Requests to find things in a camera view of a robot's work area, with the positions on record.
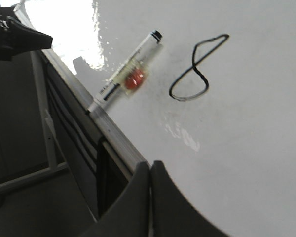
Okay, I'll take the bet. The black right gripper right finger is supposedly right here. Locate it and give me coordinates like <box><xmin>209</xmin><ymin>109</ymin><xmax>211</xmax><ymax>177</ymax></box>
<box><xmin>150</xmin><ymin>160</ymin><xmax>227</xmax><ymax>237</ymax></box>

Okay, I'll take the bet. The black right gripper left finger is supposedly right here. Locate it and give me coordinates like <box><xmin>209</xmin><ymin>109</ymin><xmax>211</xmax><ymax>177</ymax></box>
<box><xmin>81</xmin><ymin>162</ymin><xmax>150</xmax><ymax>237</ymax></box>

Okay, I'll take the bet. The white black whiteboard marker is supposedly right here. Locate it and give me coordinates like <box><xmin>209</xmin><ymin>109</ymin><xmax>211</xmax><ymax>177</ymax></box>
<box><xmin>86</xmin><ymin>30</ymin><xmax>163</xmax><ymax>115</ymax></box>

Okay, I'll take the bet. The red magnet taped to marker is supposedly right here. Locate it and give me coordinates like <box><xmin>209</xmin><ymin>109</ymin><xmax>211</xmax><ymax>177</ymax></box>
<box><xmin>122</xmin><ymin>66</ymin><xmax>149</xmax><ymax>95</ymax></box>

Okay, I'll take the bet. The black gripper of other arm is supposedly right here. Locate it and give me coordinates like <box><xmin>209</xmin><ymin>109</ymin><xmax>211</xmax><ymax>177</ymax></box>
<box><xmin>0</xmin><ymin>6</ymin><xmax>53</xmax><ymax>61</ymax></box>

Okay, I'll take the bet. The white metal stand frame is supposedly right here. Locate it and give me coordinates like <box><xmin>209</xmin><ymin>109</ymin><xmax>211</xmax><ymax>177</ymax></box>
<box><xmin>0</xmin><ymin>52</ymin><xmax>67</xmax><ymax>197</ymax></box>

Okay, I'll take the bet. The white whiteboard with aluminium frame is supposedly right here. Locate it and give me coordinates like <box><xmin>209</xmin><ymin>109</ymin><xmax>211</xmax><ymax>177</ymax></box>
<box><xmin>21</xmin><ymin>0</ymin><xmax>296</xmax><ymax>237</ymax></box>

